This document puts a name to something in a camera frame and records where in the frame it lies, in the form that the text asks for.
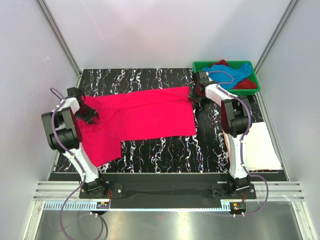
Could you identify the black marble pattern mat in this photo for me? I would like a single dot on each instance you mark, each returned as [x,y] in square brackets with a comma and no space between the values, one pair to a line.
[204,152]

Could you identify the folded white t shirt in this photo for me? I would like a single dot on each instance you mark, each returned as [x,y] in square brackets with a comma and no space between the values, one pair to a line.
[260,153]

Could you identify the dark red t shirt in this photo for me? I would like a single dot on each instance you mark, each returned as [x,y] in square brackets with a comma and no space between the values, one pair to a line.
[246,84]

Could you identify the green plastic bin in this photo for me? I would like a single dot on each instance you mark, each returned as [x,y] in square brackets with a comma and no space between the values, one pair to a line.
[198,65]

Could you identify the pink t shirt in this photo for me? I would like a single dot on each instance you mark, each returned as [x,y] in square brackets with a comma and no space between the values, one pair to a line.
[140,115]

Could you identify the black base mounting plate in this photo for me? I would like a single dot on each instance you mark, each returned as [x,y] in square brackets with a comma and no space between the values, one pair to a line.
[152,202]

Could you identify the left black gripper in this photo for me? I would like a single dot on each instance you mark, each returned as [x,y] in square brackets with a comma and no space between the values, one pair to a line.
[92,113]

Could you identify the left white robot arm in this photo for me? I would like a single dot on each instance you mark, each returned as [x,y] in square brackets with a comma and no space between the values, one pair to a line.
[63,134]

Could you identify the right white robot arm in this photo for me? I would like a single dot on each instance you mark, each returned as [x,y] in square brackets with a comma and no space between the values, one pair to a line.
[235,122]

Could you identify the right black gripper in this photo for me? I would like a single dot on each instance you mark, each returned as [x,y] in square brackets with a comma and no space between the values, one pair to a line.
[191,96]

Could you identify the blue t shirt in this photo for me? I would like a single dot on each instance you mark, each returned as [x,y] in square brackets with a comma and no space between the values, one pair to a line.
[227,76]

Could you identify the aluminium front rail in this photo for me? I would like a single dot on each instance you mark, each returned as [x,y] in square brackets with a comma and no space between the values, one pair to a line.
[258,191]

